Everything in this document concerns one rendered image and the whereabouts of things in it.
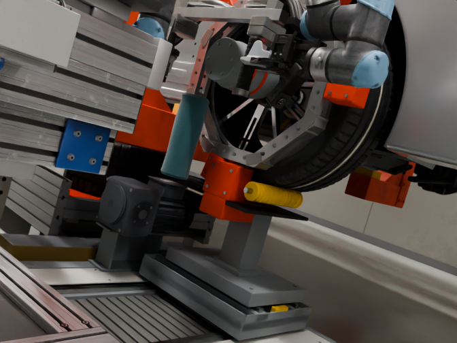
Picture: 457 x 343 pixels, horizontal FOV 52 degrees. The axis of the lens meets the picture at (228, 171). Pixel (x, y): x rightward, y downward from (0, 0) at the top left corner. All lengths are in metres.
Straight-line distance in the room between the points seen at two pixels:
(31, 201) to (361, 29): 1.41
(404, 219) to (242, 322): 4.18
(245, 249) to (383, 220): 4.05
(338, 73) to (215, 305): 0.80
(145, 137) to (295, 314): 0.84
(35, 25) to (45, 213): 1.31
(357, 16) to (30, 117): 0.65
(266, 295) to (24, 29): 1.10
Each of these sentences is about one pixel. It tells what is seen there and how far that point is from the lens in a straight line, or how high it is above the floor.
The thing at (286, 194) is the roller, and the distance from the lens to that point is 1.50.
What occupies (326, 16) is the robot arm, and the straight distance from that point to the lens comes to 1.11.
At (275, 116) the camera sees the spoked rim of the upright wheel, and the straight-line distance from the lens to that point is 1.51.
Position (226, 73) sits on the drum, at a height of 0.81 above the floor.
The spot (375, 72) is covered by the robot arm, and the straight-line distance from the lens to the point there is 0.99.
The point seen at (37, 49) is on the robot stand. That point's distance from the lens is 0.63.
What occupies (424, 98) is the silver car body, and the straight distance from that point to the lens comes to 1.45.
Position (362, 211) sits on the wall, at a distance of 5.63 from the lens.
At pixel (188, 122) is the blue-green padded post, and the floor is 0.65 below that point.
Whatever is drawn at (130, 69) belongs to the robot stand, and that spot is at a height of 0.70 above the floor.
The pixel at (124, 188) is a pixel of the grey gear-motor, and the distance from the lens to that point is 1.63.
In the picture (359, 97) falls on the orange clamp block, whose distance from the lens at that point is 1.29.
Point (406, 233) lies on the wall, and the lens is 5.45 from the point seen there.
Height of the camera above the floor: 0.62
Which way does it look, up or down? 3 degrees down
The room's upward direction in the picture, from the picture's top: 16 degrees clockwise
